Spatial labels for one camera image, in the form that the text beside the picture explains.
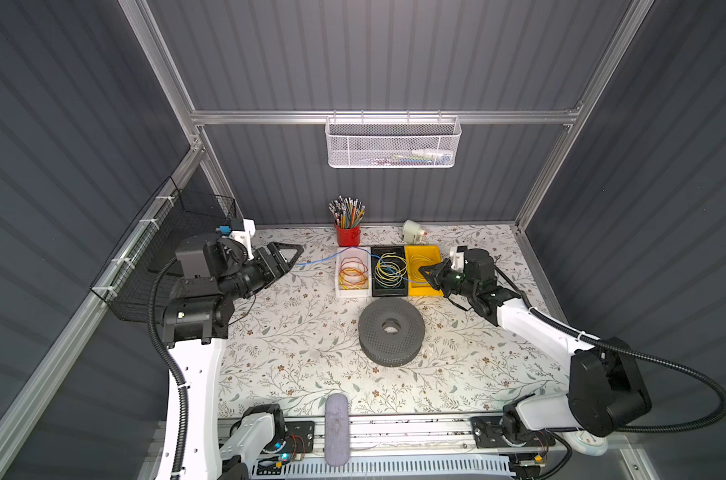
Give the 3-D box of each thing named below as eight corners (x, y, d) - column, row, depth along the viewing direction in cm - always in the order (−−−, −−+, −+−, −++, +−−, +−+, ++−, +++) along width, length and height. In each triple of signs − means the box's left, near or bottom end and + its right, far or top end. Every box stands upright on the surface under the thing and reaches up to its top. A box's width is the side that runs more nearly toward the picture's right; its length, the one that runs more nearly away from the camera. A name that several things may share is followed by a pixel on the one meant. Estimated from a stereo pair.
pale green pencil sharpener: (408, 248, 115) (410, 236, 110) (398, 234, 120) (399, 222, 114) (422, 243, 116) (425, 231, 111) (412, 229, 121) (413, 217, 116)
